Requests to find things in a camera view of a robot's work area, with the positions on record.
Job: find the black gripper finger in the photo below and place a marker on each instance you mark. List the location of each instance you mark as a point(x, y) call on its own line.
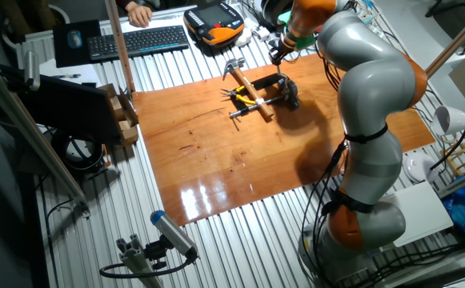
point(273, 58)
point(280, 62)

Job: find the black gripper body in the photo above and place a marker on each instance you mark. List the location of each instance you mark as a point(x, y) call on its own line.
point(283, 49)

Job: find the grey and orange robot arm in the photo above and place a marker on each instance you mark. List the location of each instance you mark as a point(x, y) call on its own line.
point(376, 88)

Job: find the person's dark-sleeved forearm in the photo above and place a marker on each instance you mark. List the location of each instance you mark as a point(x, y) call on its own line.
point(125, 3)

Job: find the person's bare hand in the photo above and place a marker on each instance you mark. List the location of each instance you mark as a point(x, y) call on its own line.
point(141, 15)

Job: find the black C-clamp with steel screw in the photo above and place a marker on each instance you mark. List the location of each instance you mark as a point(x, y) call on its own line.
point(264, 82)

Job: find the white plug adapter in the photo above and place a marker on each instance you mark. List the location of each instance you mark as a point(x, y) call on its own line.
point(261, 34)

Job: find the white rounded plastic object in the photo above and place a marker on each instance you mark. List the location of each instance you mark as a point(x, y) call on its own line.
point(243, 38)

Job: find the black round disc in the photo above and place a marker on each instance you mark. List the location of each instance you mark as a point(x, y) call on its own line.
point(272, 10)

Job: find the white tape strip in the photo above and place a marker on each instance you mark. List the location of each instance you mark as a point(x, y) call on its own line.
point(260, 102)

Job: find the orange and black teach pendant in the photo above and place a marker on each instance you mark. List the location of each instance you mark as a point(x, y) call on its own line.
point(214, 20)

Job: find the white power strip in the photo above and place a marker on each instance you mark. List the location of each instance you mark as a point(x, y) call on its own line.
point(370, 24)

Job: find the glossy wooden board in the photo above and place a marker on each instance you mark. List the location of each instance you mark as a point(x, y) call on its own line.
point(216, 160)

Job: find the black keyboard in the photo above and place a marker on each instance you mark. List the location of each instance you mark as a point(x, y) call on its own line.
point(138, 42)

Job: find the thin wooden pole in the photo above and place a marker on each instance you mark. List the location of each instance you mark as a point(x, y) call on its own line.
point(120, 48)
point(452, 44)

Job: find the stacked wooden blocks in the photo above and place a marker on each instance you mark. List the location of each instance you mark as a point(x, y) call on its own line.
point(128, 128)

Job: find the white round lamp base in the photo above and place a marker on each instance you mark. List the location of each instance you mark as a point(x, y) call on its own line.
point(418, 168)

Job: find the white desk lamp head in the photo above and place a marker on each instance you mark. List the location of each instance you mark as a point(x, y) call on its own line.
point(452, 120)

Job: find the grey computer mouse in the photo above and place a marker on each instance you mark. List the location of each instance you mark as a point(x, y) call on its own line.
point(74, 39)

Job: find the wooden peg rack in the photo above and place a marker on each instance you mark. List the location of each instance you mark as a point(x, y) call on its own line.
point(462, 156)

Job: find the white flat board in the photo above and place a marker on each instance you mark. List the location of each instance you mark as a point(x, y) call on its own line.
point(420, 212)

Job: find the white paper sheet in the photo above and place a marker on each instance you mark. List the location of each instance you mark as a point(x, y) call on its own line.
point(68, 68)

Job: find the black flat panel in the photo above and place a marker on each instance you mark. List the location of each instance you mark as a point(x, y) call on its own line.
point(68, 108)

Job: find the black mouse pad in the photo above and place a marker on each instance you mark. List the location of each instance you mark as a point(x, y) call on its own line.
point(62, 54)

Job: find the silver camera with blue cap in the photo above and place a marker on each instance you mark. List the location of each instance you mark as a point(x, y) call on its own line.
point(172, 232)

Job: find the aluminium profile camera stand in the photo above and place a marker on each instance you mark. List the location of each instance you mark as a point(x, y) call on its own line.
point(136, 260)

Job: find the long aluminium frame bar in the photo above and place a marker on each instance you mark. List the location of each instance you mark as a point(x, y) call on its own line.
point(36, 140)

